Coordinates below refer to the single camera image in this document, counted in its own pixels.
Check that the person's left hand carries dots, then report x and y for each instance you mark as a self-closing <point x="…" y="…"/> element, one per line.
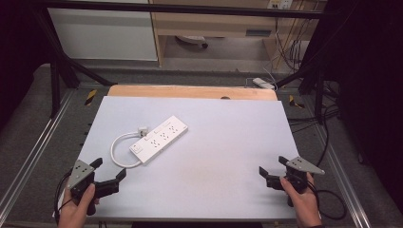
<point x="72" y="212"/>

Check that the wall socket panel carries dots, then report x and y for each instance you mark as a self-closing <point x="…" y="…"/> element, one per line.
<point x="279" y="3"/>

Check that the white plug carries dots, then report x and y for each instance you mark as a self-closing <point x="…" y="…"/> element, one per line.
<point x="143" y="130"/>

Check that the white table cover sheet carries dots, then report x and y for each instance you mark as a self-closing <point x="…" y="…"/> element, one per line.
<point x="215" y="171"/>

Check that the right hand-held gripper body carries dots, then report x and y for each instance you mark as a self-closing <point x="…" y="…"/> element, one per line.
<point x="301" y="166"/>

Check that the small white floor power strip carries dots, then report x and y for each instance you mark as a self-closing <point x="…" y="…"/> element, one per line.
<point x="263" y="83"/>

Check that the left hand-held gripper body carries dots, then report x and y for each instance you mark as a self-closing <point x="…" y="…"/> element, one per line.
<point x="81" y="172"/>

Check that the person's right hand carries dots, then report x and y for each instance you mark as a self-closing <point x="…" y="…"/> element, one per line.
<point x="305" y="205"/>

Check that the wooden table board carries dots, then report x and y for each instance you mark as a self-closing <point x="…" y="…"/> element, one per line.
<point x="190" y="92"/>

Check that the aluminium rail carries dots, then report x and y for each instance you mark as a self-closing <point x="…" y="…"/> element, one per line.
<point x="34" y="148"/>
<point x="345" y="183"/>

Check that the wooden desk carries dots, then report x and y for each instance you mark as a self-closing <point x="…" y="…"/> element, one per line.
<point x="215" y="22"/>

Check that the black metal frame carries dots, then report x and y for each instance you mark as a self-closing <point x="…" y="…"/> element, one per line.
<point x="177" y="9"/>

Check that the white cabinet panel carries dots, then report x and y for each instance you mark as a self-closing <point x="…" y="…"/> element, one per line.
<point x="101" y="34"/>

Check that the office chair base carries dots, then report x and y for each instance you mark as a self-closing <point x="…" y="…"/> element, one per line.
<point x="193" y="40"/>

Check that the black curtain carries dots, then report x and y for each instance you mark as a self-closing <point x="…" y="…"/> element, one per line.
<point x="15" y="57"/>
<point x="370" y="95"/>

